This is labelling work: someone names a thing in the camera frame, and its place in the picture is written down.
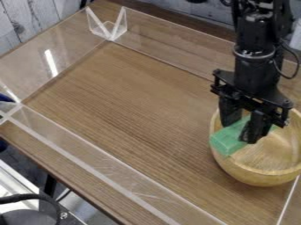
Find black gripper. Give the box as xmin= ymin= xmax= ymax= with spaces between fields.
xmin=210 ymin=46 xmax=293 ymax=144

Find green rectangular block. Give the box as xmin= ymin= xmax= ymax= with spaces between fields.
xmin=209 ymin=114 xmax=280 ymax=157

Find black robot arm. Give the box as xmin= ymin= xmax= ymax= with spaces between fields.
xmin=210 ymin=0 xmax=294 ymax=144

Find light wooden bowl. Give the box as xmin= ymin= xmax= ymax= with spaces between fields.
xmin=209 ymin=109 xmax=301 ymax=187

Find blue object at edge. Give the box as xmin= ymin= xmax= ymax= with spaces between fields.
xmin=0 ymin=93 xmax=15 ymax=103

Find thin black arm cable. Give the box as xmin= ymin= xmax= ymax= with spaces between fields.
xmin=272 ymin=40 xmax=301 ymax=80

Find clear acrylic corner bracket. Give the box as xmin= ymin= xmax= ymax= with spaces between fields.
xmin=84 ymin=7 xmax=127 ymax=41

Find metal table bracket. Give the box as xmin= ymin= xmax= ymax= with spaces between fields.
xmin=39 ymin=189 xmax=87 ymax=225

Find clear acrylic tray wall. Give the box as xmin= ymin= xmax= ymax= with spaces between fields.
xmin=0 ymin=0 xmax=301 ymax=225

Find black cable loop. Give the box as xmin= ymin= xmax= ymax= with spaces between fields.
xmin=0 ymin=192 xmax=63 ymax=225

